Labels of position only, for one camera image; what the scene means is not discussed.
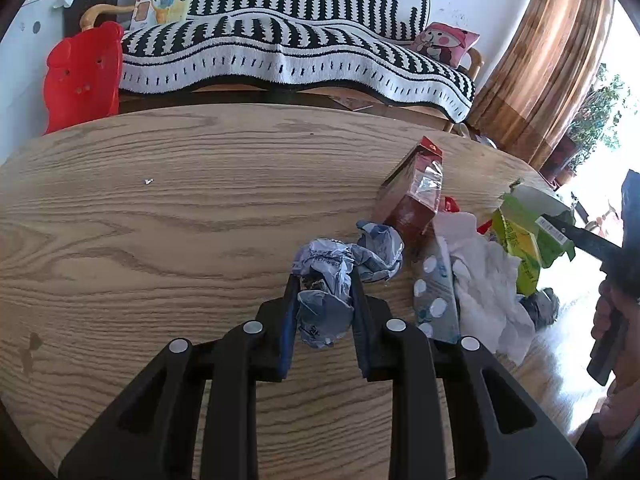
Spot black white striped sofa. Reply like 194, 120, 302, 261
119, 0, 476, 123

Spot pink cartoon cushion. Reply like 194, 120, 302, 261
411, 21, 481, 68

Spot green carton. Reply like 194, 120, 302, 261
500, 182, 577, 268

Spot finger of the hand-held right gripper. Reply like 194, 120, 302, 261
541, 212, 625, 265

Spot red carton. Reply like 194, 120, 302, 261
372, 136, 446, 251

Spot white cabinet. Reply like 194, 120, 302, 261
0, 0, 68, 91

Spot person's right hand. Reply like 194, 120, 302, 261
591, 277, 626, 343

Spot green potted plant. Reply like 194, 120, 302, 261
567, 62, 632, 171

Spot white tissue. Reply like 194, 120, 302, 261
432, 211, 536, 366

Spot silver blister pack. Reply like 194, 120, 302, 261
412, 234, 462, 346

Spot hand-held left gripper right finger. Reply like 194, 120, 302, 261
350, 270, 588, 480

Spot wooden sofa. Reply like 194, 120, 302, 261
79, 4, 486, 136

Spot brown curtain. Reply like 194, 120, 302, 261
465, 0, 616, 171

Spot colourful picture book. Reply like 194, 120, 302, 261
129, 0, 195, 32

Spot red plastic chair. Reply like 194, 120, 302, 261
42, 21, 125, 135

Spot dark red plant pot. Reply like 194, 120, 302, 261
542, 132, 581, 186

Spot yellow green snack wrapper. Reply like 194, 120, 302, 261
489, 207, 543, 297

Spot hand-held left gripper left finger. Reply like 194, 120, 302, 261
59, 272, 303, 480

